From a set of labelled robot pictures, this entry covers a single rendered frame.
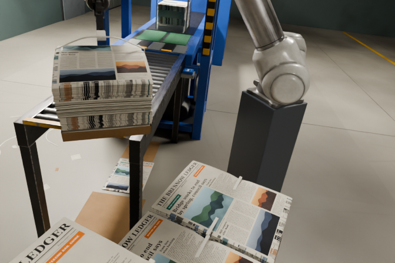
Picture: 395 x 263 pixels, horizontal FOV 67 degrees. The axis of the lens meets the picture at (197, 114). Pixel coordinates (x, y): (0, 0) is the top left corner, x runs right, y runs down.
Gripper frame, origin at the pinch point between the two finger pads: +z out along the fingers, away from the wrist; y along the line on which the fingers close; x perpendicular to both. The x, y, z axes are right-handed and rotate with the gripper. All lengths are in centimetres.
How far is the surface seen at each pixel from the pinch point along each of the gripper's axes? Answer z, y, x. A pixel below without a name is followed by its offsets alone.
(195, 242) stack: 58, 43, -19
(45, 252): 71, 17, 11
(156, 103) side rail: -30, 53, -25
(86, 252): 72, 17, 6
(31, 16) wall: -514, 143, 112
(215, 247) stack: 61, 43, -24
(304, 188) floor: -26, 136, -144
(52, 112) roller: -27, 52, 24
